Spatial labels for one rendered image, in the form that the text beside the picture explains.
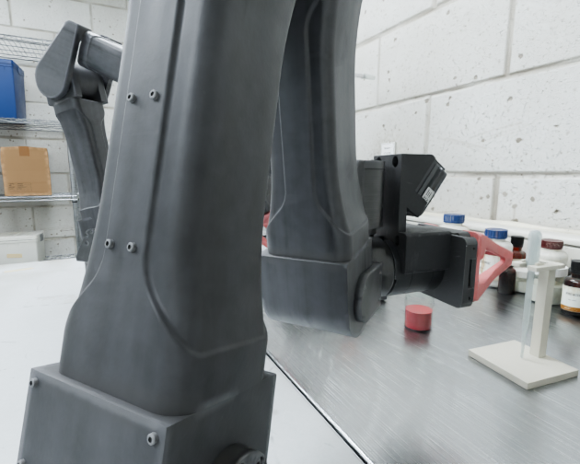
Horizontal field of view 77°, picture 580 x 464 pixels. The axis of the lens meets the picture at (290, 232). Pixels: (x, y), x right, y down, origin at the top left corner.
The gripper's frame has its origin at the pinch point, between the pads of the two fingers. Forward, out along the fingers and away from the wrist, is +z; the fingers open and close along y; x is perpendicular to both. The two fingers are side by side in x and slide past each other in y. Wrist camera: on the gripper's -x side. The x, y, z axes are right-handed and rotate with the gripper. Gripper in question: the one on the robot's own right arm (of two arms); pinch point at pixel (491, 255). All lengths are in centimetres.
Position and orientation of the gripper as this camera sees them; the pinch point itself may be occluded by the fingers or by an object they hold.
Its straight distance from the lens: 45.7
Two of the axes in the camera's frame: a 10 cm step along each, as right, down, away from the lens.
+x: 0.0, 9.9, 1.5
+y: -3.5, -1.5, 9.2
